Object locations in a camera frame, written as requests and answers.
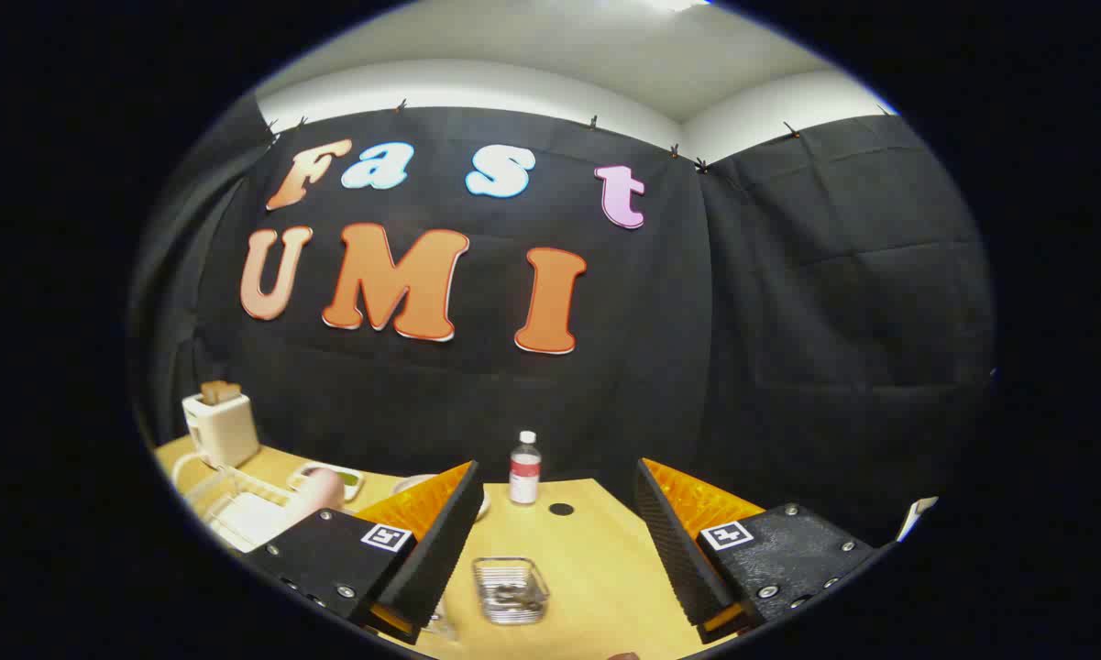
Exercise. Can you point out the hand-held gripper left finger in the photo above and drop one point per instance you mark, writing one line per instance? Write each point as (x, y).
(440, 550)

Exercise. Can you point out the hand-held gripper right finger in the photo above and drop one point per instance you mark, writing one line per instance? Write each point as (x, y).
(674, 550)

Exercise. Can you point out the pink plate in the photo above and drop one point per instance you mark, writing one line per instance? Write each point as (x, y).
(319, 493)

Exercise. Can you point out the white round dish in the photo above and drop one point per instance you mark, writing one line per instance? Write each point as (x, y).
(412, 481)

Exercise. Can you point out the white divided dish with beans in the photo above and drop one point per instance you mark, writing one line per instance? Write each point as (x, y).
(353, 478)

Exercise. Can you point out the clear bottle with red label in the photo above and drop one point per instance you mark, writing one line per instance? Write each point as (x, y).
(524, 472)

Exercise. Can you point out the black table grommet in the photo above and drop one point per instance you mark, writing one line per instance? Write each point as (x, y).
(561, 509)

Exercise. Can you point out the white toaster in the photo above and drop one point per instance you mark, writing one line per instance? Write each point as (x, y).
(225, 431)

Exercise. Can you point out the brown toast slice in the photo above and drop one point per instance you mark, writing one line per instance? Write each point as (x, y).
(220, 392)

